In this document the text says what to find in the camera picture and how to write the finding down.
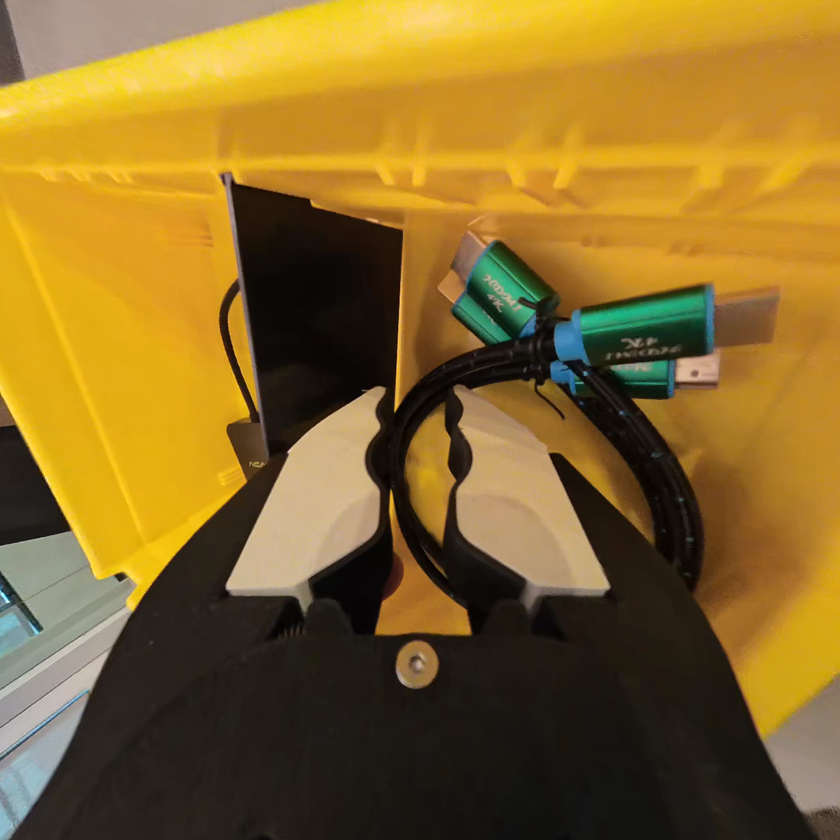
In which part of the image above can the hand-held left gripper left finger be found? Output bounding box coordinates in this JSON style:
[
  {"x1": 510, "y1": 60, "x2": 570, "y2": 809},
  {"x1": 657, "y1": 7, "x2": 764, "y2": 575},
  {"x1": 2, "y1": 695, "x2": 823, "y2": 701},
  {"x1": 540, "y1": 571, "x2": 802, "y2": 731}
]
[{"x1": 225, "y1": 386, "x2": 396, "y2": 635}]

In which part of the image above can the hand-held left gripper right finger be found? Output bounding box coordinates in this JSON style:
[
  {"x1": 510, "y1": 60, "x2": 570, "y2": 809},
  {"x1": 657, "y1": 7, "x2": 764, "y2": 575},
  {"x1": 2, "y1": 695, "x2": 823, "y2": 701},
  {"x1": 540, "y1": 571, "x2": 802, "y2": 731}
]
[{"x1": 444, "y1": 384, "x2": 613, "y2": 635}]

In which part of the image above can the green-plug braided HDMI cable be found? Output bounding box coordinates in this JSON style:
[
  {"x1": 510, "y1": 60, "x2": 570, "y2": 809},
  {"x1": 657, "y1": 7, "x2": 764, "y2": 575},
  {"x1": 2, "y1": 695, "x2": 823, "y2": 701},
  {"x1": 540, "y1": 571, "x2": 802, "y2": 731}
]
[
  {"x1": 390, "y1": 230, "x2": 782, "y2": 595},
  {"x1": 451, "y1": 289, "x2": 723, "y2": 401}
]

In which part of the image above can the yellow plastic bin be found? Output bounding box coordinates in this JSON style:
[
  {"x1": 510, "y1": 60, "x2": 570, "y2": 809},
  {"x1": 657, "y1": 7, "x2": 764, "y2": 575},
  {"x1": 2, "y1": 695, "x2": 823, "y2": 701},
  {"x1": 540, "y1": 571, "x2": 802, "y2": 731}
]
[{"x1": 0, "y1": 0, "x2": 840, "y2": 739}]

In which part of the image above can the black twist tie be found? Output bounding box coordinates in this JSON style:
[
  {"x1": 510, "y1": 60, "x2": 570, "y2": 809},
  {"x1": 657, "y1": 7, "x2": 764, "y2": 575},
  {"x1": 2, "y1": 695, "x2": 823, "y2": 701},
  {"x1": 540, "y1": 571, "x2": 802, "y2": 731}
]
[{"x1": 532, "y1": 314, "x2": 567, "y2": 422}]

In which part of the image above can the black bin divider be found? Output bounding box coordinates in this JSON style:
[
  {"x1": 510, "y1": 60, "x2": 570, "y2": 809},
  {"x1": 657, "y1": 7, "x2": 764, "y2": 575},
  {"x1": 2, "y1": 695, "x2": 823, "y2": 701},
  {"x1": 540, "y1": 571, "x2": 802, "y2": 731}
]
[{"x1": 223, "y1": 174, "x2": 404, "y2": 454}]

